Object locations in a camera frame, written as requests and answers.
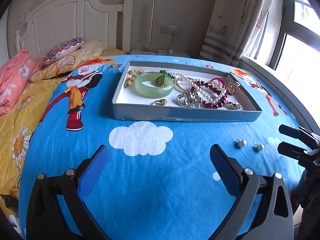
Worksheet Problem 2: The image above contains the green jade bangle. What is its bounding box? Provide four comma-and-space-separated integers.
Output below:
134, 72, 174, 99

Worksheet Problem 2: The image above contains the white pearl necklace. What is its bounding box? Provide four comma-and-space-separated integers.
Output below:
172, 72, 227, 104

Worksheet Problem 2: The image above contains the striped printed curtain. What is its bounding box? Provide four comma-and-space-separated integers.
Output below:
199, 0, 273, 66

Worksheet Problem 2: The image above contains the dark red bead bracelet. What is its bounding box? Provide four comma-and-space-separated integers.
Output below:
190, 80, 229, 110

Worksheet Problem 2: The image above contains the folded pink quilt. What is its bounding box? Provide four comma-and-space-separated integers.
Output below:
0, 48, 44, 115

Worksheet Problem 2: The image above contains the white wooden headboard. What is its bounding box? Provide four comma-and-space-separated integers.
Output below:
15, 0, 133, 59

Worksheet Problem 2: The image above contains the gold bangle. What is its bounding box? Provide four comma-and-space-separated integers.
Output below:
173, 78, 189, 93

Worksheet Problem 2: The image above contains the pearl earring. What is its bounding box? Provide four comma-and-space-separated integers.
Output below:
254, 144, 265, 152
235, 139, 247, 148

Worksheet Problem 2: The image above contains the green bead necklace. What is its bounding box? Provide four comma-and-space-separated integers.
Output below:
159, 69, 178, 79

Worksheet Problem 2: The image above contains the wall power socket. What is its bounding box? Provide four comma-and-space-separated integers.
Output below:
160, 25, 180, 35

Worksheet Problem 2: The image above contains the red string gold bracelet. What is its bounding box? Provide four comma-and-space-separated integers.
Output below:
208, 77, 227, 91

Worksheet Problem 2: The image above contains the blue cartoon blanket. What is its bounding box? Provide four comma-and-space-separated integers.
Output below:
19, 67, 303, 239

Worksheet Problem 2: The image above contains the flower enamel safety-pin brooch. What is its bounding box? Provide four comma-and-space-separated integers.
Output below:
224, 101, 243, 111

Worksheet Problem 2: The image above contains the grey cardboard jewelry tray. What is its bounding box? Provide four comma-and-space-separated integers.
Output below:
112, 56, 262, 122

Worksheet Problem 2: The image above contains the gold openwork ball ornament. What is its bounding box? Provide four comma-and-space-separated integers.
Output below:
227, 82, 241, 95

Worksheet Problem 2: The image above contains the green teardrop pendant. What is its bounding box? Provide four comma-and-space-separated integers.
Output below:
154, 74, 165, 87

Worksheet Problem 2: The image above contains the dark framed window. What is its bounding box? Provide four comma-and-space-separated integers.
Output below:
269, 0, 319, 72

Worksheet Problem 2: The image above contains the white bedside table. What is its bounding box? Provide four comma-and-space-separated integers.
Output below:
130, 49, 190, 58

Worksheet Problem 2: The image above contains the slim white floor lamp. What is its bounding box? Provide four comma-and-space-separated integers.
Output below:
137, 1, 158, 55

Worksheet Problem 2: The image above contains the embroidered round pillow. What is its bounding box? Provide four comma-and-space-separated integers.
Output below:
43, 37, 85, 65

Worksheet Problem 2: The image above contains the yellow floral bed sheet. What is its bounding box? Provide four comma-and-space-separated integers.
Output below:
1, 49, 124, 224

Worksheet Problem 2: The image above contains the silver rhinestone chain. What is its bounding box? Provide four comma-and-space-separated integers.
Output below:
176, 90, 205, 110

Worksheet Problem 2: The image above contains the pastel bead bracelet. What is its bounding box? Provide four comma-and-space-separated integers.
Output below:
124, 69, 144, 88

